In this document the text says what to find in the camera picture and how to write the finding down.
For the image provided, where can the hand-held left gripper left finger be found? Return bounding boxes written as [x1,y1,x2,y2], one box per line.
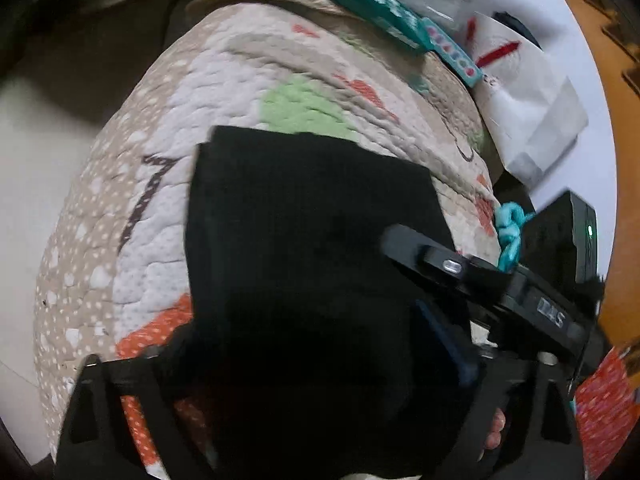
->
[52,332,221,480]

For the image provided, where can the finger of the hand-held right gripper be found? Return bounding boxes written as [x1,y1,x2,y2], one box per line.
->
[380,225,508,306]

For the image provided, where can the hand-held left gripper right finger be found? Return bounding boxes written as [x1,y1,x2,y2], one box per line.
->
[412,297,586,480]

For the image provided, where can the black pants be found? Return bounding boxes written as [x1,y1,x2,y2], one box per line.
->
[150,125,493,480]

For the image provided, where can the person's right hand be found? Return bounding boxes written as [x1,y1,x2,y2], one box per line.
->
[480,407,507,461]

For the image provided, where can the white paper bag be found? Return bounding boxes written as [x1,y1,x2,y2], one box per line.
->
[467,0,591,188]

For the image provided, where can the teal box with shapes print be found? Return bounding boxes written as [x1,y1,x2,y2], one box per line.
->
[422,17,483,88]

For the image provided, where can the quilted patterned bed cover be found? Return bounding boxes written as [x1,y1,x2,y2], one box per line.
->
[32,0,640,480]

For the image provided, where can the teal knotted cord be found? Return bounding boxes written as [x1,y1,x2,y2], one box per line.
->
[495,202,536,271]

